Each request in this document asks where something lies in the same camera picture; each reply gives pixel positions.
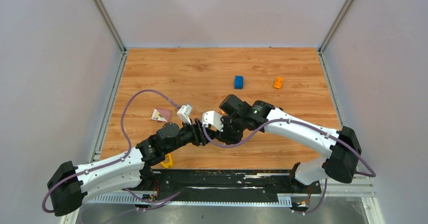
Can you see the orange round toy brick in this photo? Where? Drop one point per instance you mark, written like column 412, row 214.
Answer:
column 278, row 83

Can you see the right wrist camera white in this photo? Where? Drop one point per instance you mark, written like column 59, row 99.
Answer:
column 212, row 118

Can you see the blue toy block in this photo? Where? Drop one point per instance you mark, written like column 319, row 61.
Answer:
column 238, row 82

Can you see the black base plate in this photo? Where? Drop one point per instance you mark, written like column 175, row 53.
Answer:
column 168, row 182

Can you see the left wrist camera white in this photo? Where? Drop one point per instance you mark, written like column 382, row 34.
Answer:
column 184, row 113

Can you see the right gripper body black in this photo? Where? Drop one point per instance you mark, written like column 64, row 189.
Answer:
column 232, row 130

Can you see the yellow triangular plastic frame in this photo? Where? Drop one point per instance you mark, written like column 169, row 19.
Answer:
column 168, row 161

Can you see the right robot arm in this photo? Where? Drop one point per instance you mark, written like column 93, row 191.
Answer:
column 339, row 149

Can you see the pink picture card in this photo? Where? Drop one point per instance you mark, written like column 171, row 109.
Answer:
column 161, row 115

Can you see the aluminium slotted rail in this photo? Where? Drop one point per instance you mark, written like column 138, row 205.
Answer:
column 246, row 196

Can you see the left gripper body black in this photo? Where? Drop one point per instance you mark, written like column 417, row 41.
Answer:
column 198, row 138

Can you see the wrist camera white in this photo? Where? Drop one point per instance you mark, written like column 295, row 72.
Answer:
column 212, row 118
column 184, row 113

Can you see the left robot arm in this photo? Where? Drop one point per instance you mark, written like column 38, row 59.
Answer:
column 70, row 185

